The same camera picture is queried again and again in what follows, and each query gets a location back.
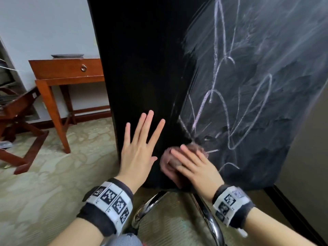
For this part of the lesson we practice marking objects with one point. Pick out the white paper sheet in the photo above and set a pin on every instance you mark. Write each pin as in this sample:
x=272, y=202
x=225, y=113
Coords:
x=5, y=145

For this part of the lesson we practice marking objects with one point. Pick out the person's right hand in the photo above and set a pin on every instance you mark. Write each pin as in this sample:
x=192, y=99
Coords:
x=202, y=176

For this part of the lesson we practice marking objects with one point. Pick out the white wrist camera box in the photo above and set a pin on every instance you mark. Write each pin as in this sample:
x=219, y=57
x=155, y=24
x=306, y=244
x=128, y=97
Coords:
x=242, y=232

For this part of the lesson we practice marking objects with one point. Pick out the brown cleaning cloth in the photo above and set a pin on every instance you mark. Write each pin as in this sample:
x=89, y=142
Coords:
x=167, y=163

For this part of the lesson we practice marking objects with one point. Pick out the person's left hand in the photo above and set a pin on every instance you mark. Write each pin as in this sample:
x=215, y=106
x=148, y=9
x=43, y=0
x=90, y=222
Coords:
x=135, y=161

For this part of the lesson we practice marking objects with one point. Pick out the black leather chair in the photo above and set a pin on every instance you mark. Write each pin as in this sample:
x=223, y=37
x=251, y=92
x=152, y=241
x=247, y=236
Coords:
x=141, y=74

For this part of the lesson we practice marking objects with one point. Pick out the black wristband with marker tags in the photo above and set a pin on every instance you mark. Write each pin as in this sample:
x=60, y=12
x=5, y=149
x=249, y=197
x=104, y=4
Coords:
x=241, y=215
x=94, y=217

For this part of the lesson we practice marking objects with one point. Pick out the small cream wall outlet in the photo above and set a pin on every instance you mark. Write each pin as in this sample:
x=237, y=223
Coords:
x=44, y=105

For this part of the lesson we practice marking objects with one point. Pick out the dark wooden baseboard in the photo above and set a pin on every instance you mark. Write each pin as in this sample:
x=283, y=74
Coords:
x=297, y=215
x=89, y=116

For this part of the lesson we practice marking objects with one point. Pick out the red wooden table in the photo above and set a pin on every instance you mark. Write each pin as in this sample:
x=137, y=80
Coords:
x=59, y=69

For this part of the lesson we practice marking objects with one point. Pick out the round grey metal tray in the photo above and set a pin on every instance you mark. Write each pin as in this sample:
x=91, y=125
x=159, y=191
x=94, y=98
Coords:
x=67, y=56

